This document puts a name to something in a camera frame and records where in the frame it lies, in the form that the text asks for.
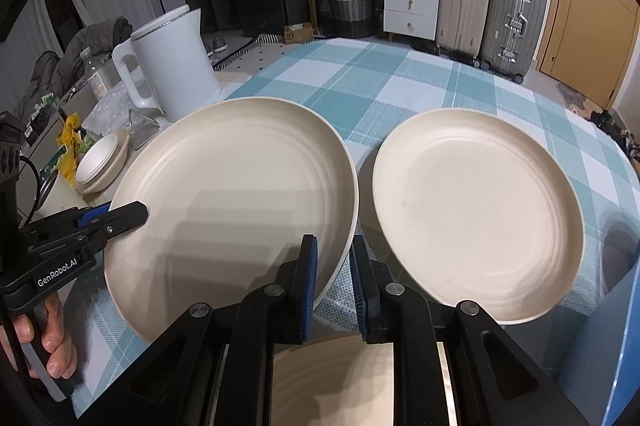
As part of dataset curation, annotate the cream plate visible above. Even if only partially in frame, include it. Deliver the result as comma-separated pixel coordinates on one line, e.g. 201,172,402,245
372,108,585,325
104,97,359,342
271,334,394,425

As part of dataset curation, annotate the beige suitcase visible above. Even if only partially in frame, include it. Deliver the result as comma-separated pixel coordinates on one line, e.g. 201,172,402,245
435,0,489,60

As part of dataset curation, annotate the clear plastic bottle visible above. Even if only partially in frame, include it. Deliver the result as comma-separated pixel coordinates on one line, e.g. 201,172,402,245
80,46,116,100

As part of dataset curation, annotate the blue bowl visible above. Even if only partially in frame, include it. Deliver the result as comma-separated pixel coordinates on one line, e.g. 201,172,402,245
601,263,639,425

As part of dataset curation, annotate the silver suitcase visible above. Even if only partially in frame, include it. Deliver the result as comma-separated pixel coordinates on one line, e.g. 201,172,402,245
478,0,547,84

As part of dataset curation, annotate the wooden door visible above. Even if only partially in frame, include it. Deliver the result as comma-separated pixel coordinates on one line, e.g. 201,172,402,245
538,0,639,108

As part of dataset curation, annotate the woven laundry basket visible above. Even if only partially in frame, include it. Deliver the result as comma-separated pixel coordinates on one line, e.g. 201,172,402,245
328,0,375,39

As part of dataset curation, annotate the white electric kettle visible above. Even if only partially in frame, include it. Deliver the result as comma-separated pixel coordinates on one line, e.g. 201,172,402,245
112,4,221,123

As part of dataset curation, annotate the checkered teal tablecloth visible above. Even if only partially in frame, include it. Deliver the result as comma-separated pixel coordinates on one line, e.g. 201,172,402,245
69,36,640,416

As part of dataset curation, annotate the person's left hand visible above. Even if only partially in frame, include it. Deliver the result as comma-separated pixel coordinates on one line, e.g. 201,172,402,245
1,293,77,380

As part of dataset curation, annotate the small cream lidded bowl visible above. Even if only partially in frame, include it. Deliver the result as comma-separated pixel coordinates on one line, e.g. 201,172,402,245
76,128,130,195

